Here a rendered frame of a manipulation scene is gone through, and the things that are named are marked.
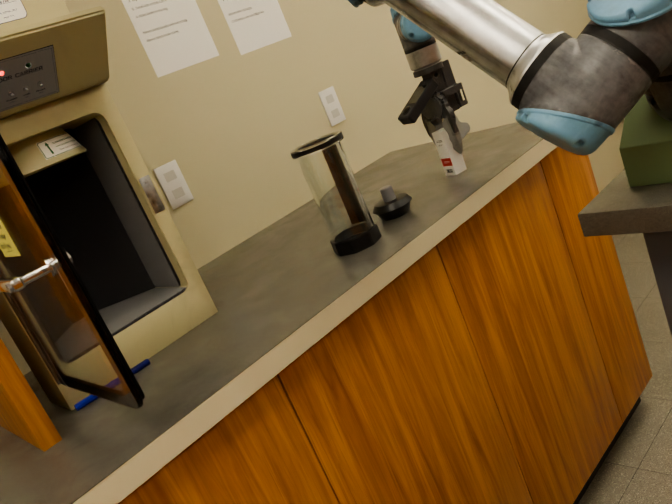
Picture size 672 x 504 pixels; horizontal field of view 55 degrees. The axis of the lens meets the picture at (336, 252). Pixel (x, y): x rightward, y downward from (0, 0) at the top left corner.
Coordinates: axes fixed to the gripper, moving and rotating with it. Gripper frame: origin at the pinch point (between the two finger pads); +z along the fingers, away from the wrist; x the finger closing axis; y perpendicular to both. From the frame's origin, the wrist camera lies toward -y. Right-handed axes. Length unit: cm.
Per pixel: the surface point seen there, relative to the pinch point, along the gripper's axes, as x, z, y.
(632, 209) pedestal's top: -60, 6, -21
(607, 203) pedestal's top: -55, 6, -19
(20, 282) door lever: -35, -20, -95
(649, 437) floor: -9, 100, 26
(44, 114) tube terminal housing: -2, -40, -79
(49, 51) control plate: -10, -47, -75
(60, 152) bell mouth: 0, -33, -79
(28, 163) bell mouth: -1, -34, -85
